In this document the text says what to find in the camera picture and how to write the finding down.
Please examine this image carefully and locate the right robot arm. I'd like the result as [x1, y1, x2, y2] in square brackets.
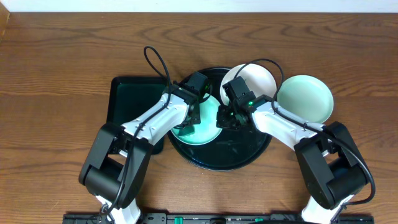
[217, 95, 376, 223]

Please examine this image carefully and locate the mint green plate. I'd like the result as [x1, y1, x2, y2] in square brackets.
[277, 75, 334, 123]
[171, 94, 222, 146]

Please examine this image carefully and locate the round black tray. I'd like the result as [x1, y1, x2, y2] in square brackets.
[168, 67, 272, 171]

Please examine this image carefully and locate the green scrubbing sponge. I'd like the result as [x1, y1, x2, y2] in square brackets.
[172, 124, 195, 137]

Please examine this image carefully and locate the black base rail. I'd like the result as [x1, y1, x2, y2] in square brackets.
[62, 212, 374, 224]

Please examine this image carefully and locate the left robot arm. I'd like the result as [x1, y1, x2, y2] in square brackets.
[78, 84, 207, 223]

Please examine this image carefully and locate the black rectangular tray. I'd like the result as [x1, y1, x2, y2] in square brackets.
[106, 75, 169, 156]

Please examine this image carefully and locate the white plate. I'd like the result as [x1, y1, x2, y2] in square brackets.
[220, 64, 277, 106]

